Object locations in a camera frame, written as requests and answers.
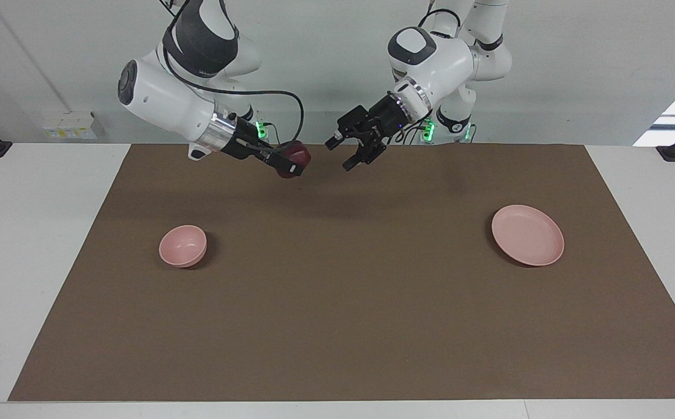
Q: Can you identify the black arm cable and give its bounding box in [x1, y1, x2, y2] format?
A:
[162, 44, 305, 153]
[418, 7, 461, 31]

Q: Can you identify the dark red apple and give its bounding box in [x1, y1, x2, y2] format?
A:
[276, 141, 312, 180]

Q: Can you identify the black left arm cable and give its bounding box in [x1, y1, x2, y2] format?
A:
[418, 7, 461, 31]

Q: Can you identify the white wall socket box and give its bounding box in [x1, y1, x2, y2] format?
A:
[44, 112, 104, 140]

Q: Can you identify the brown table mat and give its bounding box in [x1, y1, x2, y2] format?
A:
[8, 143, 675, 402]

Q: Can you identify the pink plate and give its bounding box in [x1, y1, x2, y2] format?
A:
[491, 204, 565, 267]

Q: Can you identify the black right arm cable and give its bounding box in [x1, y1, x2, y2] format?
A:
[162, 44, 305, 153]

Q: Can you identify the pink bowl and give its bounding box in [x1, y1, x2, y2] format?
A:
[158, 225, 208, 268]

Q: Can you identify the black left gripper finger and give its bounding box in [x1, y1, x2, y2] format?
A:
[324, 129, 355, 151]
[342, 139, 386, 172]

